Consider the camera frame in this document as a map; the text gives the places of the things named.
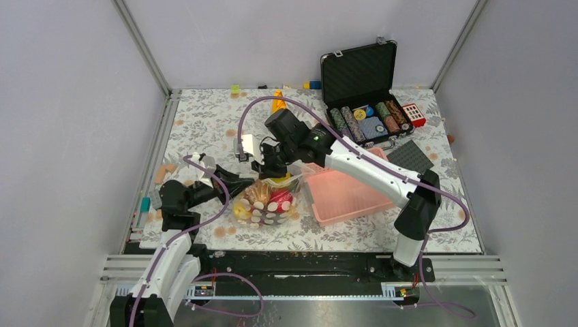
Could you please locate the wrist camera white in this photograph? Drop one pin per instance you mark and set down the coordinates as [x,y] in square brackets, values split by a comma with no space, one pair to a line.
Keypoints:
[247,148]
[208,167]

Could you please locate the black poker chip case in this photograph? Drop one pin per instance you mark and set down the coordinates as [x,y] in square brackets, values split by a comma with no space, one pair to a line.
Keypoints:
[356,88]

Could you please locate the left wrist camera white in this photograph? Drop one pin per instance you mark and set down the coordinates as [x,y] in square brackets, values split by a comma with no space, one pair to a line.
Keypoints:
[208,167]

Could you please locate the pink plastic basket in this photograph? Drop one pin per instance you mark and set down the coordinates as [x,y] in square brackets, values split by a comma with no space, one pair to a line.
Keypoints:
[334,197]

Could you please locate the blue yellow brick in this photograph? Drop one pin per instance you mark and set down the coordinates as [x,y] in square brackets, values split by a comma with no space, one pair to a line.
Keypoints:
[313,84]

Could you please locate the grey building baseplate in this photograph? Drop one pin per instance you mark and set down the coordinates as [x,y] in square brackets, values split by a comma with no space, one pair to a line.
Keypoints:
[410,157]

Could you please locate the blue grey bricks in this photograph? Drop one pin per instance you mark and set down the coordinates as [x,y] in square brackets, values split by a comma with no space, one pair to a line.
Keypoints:
[156,199]

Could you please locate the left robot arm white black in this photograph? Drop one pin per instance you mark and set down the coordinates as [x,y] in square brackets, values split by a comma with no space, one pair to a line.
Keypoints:
[155,298]

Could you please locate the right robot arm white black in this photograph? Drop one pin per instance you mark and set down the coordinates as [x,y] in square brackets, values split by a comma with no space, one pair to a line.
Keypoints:
[413,192]

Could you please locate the brown potato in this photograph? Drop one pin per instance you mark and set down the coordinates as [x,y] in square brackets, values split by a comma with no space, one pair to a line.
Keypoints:
[260,191]

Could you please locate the teal small brick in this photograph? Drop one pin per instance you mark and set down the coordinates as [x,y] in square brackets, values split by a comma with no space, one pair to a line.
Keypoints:
[145,204]

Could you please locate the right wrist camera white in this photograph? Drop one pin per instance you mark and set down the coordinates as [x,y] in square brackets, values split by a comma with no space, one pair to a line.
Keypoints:
[247,148]

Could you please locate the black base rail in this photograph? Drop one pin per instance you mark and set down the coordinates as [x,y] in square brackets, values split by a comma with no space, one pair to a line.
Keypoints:
[305,273]

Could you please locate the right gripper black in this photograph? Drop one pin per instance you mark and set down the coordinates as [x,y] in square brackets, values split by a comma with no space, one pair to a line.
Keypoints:
[267,169]

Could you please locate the clear zip top bag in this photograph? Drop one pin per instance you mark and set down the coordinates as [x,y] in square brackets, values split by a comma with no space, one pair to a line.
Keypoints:
[262,218]

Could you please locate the tan wooden block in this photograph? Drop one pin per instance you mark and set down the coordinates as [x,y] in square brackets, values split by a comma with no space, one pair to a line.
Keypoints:
[162,171]

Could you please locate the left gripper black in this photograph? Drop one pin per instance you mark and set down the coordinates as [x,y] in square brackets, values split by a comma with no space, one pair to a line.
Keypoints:
[233,182]

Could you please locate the yellow orange mango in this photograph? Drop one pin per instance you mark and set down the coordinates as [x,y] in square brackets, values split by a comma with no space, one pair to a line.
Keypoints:
[241,211]

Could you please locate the yellow lemon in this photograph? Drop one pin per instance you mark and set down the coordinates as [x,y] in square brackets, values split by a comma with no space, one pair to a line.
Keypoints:
[281,182]

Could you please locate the red apple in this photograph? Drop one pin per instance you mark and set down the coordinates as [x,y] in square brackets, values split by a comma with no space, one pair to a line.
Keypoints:
[280,201]

